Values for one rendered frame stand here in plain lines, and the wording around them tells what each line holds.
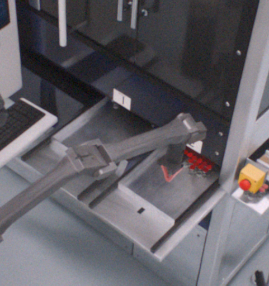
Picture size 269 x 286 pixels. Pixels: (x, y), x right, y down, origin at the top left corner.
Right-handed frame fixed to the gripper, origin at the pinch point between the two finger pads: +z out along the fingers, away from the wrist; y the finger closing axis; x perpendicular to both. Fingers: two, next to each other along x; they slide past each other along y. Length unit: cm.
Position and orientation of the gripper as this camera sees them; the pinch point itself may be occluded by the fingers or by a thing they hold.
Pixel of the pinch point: (168, 179)
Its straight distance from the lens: 248.2
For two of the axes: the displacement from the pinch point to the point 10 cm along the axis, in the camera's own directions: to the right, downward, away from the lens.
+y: 6.1, -4.0, 6.9
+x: -7.8, -4.8, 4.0
